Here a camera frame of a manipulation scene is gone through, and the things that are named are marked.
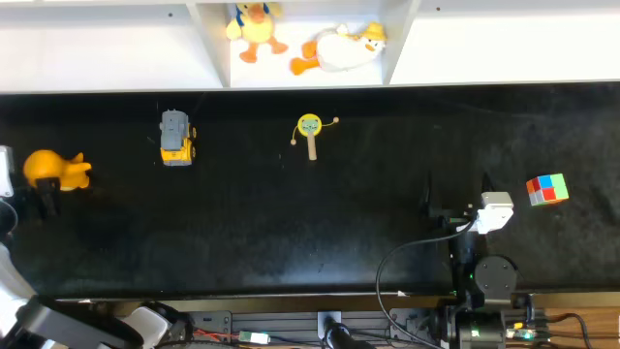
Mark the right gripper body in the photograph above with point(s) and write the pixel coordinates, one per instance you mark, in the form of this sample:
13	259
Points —
448	217

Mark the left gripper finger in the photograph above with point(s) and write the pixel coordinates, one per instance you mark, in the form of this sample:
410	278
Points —
48	196

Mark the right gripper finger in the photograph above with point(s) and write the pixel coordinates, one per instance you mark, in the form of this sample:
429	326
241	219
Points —
486	184
426	196

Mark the yellow rubber duck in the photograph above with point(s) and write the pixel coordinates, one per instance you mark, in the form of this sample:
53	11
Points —
48	165

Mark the yellow rattle drum toy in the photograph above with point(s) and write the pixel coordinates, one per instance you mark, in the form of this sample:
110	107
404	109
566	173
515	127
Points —
310	126

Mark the grey and yellow toy truck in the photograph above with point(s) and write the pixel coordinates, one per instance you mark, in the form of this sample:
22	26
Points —
175	138

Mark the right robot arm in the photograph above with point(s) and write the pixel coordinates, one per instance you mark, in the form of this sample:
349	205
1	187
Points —
495	276

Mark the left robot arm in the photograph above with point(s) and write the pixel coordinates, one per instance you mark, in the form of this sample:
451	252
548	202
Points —
72	325

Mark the many-coloured puzzle cube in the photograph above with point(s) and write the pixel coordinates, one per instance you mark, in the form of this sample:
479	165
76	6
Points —
547	190

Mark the white shelf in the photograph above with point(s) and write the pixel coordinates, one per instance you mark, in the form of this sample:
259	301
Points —
484	48

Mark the white plush duck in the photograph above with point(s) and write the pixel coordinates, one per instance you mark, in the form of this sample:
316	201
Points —
344	51

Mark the yellow plush duck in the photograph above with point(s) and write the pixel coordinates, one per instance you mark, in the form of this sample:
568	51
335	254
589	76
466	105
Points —
257	26

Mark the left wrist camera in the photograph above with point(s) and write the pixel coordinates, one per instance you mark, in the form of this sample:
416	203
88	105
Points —
5	169

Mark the mounting rail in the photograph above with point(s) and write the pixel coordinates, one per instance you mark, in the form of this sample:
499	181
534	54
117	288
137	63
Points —
290	329

